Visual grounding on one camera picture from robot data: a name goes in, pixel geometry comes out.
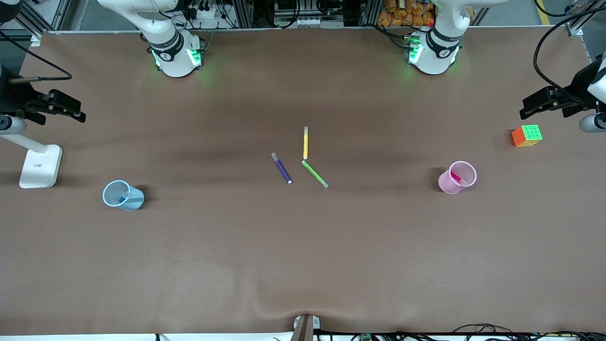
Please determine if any colourful puzzle cube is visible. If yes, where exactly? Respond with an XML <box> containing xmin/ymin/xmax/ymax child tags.
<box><xmin>511</xmin><ymin>124</ymin><xmax>544</xmax><ymax>148</ymax></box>

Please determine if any blue mesh cup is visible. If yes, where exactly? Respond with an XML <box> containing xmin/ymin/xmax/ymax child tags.
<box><xmin>102</xmin><ymin>179</ymin><xmax>145</xmax><ymax>212</ymax></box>

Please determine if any pink mesh cup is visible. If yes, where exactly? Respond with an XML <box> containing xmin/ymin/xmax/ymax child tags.
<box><xmin>438</xmin><ymin>161</ymin><xmax>477</xmax><ymax>194</ymax></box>

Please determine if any orange packets pile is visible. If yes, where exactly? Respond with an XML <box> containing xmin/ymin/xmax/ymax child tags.
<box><xmin>377</xmin><ymin>0</ymin><xmax>434</xmax><ymax>27</ymax></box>

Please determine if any white power strip with plugs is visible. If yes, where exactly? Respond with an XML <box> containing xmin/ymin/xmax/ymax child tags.
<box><xmin>187</xmin><ymin>0</ymin><xmax>224</xmax><ymax>21</ymax></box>

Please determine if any purple marker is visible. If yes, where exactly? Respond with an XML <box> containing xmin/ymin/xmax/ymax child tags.
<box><xmin>271</xmin><ymin>152</ymin><xmax>293</xmax><ymax>184</ymax></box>

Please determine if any green marker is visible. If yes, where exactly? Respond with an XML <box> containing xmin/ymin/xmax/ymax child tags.
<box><xmin>302</xmin><ymin>160</ymin><xmax>330</xmax><ymax>189</ymax></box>

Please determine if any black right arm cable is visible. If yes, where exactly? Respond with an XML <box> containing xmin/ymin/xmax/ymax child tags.
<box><xmin>0</xmin><ymin>29</ymin><xmax>73</xmax><ymax>84</ymax></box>

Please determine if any black cable bundle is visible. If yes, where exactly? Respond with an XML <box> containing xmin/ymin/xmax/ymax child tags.
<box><xmin>452</xmin><ymin>323</ymin><xmax>606</xmax><ymax>341</ymax></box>

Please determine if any metal camera mount clamp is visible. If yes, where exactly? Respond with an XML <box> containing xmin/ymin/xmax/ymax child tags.
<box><xmin>293</xmin><ymin>314</ymin><xmax>321</xmax><ymax>341</ymax></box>

